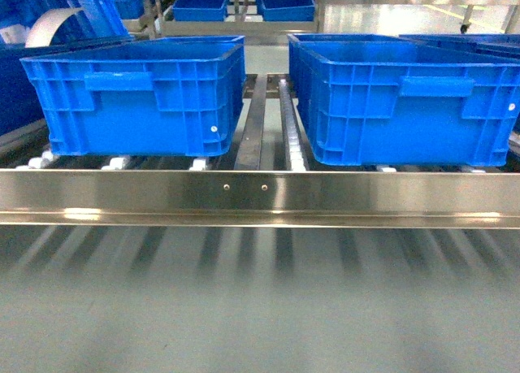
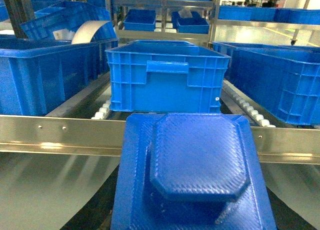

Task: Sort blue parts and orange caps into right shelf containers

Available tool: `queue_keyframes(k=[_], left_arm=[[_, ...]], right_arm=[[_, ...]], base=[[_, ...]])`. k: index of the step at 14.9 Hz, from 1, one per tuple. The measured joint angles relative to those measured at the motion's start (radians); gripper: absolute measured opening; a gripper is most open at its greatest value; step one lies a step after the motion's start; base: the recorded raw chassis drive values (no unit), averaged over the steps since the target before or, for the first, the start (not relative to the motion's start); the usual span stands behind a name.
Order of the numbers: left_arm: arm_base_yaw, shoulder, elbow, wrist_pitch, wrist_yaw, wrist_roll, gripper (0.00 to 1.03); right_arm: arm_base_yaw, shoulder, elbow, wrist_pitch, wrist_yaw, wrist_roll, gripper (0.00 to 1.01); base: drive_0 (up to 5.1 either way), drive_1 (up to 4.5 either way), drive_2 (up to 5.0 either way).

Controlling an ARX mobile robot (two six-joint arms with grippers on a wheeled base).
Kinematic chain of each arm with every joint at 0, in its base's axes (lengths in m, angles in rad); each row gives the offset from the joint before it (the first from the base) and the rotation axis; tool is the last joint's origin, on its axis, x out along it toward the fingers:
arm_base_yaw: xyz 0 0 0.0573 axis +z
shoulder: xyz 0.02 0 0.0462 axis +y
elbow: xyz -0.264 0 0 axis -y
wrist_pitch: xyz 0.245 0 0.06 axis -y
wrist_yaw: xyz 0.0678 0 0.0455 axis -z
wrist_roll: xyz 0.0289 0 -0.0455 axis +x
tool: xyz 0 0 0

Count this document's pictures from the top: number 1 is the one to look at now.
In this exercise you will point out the blue crate right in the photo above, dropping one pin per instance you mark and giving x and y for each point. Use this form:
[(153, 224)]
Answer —
[(374, 100)]

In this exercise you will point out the white roller track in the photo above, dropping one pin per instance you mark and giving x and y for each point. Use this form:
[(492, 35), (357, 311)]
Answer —
[(295, 155)]

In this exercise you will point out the blue crate left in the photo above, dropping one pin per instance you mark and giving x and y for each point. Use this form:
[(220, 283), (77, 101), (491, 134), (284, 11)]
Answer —
[(177, 96)]

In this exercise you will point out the stainless steel shelf rack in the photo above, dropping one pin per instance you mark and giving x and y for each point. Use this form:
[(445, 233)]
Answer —
[(249, 187)]

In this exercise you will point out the blue bin far left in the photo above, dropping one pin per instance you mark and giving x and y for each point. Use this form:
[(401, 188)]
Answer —
[(200, 10)]

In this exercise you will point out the blue bin far right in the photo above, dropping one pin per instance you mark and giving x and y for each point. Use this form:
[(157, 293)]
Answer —
[(286, 10)]

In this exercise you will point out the blue crate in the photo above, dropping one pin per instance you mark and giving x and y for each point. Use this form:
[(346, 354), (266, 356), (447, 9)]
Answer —
[(374, 100), (177, 96)]

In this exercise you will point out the blue bin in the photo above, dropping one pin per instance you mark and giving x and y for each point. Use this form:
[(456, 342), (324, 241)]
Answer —
[(200, 10), (286, 10)]

